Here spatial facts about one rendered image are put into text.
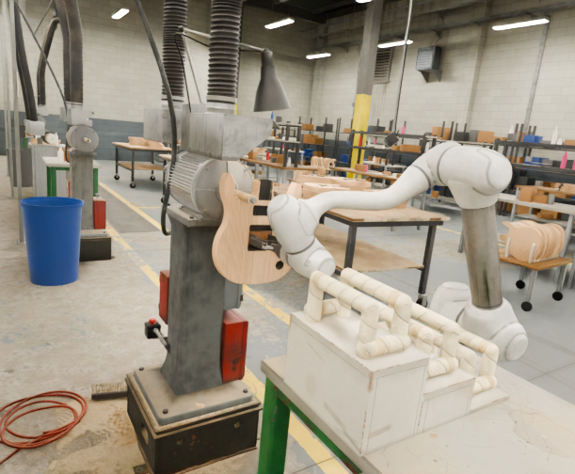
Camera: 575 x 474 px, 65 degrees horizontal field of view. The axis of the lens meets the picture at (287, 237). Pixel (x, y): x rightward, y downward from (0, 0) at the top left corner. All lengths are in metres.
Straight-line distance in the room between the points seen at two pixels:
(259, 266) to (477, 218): 0.79
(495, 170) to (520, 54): 12.77
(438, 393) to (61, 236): 3.73
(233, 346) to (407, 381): 1.37
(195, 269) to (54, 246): 2.51
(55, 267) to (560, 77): 12.01
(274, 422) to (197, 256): 0.95
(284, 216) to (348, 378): 0.57
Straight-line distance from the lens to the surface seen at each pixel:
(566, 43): 13.63
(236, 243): 1.65
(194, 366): 2.16
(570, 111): 13.20
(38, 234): 4.34
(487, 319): 1.68
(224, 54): 1.61
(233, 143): 1.44
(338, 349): 0.88
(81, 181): 5.10
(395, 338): 0.88
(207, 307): 2.05
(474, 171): 1.43
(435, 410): 1.01
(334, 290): 0.88
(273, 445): 1.25
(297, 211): 1.30
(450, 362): 1.03
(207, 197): 1.74
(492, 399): 1.18
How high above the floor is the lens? 1.49
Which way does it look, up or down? 13 degrees down
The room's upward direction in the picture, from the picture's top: 5 degrees clockwise
